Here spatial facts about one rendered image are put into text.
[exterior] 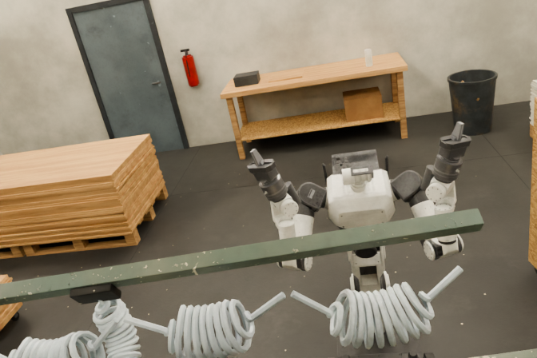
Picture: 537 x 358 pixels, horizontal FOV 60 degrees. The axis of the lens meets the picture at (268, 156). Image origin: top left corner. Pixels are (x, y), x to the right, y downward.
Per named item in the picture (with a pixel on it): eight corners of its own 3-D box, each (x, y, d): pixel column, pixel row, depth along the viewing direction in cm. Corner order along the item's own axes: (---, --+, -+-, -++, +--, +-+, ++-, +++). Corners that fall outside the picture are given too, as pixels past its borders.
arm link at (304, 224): (286, 269, 197) (294, 217, 203) (314, 273, 190) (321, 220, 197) (274, 265, 187) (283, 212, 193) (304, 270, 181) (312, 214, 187)
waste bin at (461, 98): (488, 118, 567) (488, 66, 542) (503, 133, 519) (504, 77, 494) (444, 124, 576) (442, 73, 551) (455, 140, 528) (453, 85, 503)
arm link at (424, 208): (425, 264, 183) (403, 211, 191) (454, 254, 185) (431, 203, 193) (435, 259, 172) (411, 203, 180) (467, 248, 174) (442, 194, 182)
